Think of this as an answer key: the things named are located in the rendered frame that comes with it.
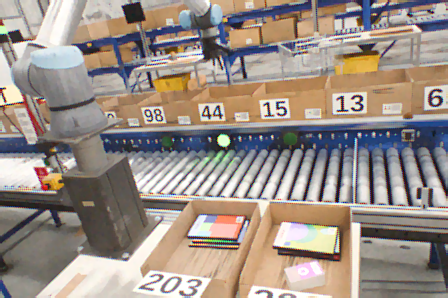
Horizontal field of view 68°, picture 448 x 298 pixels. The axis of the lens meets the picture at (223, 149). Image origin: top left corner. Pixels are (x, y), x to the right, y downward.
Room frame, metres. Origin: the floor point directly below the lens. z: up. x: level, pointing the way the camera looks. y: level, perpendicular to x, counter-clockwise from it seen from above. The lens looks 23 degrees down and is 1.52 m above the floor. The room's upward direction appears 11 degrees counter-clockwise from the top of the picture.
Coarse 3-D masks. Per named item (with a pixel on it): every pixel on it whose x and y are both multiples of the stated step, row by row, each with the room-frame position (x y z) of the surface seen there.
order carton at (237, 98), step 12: (240, 84) 2.12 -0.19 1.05; (252, 84) 2.09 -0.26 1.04; (204, 96) 2.14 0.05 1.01; (216, 96) 2.20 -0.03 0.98; (228, 96) 2.16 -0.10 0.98; (240, 96) 1.82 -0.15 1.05; (192, 108) 1.96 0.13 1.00; (228, 108) 1.86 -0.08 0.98; (240, 108) 1.82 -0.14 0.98; (252, 108) 1.79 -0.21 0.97; (228, 120) 1.86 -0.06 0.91; (252, 120) 1.80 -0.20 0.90
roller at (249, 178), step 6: (264, 150) 1.70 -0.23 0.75; (258, 156) 1.63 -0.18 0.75; (264, 156) 1.64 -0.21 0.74; (258, 162) 1.57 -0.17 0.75; (252, 168) 1.50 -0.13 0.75; (258, 168) 1.52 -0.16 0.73; (246, 174) 1.46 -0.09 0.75; (252, 174) 1.45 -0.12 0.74; (246, 180) 1.39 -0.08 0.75; (252, 180) 1.42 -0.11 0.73; (240, 186) 1.35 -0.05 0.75; (246, 186) 1.35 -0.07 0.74; (240, 192) 1.30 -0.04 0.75; (246, 192) 1.32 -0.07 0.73; (240, 198) 1.26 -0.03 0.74
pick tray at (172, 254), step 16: (192, 208) 1.14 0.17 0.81; (208, 208) 1.12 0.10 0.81; (224, 208) 1.09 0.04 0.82; (240, 208) 1.06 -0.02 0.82; (256, 208) 1.00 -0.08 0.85; (176, 224) 1.02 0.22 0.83; (192, 224) 1.11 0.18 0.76; (256, 224) 0.97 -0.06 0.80; (160, 240) 0.92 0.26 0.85; (176, 240) 0.99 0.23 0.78; (160, 256) 0.90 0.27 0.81; (176, 256) 0.94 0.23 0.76; (192, 256) 0.92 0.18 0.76; (208, 256) 0.91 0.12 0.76; (224, 256) 0.89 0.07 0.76; (240, 256) 0.80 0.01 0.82; (144, 272) 0.79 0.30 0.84; (176, 272) 0.86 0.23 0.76; (192, 272) 0.84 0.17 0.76; (208, 272) 0.83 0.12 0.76; (224, 272) 0.82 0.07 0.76; (240, 272) 0.78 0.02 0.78; (208, 288) 0.71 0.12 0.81; (224, 288) 0.69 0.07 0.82
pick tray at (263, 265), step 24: (264, 216) 0.95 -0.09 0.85; (288, 216) 0.99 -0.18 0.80; (312, 216) 0.95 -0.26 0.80; (336, 216) 0.92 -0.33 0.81; (264, 240) 0.91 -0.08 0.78; (264, 264) 0.82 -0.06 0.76; (288, 264) 0.80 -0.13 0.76; (336, 264) 0.76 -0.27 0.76; (240, 288) 0.67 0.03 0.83; (288, 288) 0.70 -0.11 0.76; (312, 288) 0.69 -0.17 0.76; (336, 288) 0.67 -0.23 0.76
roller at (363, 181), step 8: (360, 152) 1.45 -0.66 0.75; (368, 152) 1.47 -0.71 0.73; (360, 160) 1.37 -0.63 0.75; (368, 160) 1.38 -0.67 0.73; (360, 168) 1.30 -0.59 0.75; (368, 168) 1.31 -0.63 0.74; (360, 176) 1.23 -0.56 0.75; (368, 176) 1.24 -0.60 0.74; (360, 184) 1.17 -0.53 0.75; (368, 184) 1.17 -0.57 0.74; (360, 192) 1.12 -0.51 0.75; (368, 192) 1.12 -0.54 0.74; (360, 200) 1.06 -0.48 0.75; (368, 200) 1.06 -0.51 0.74
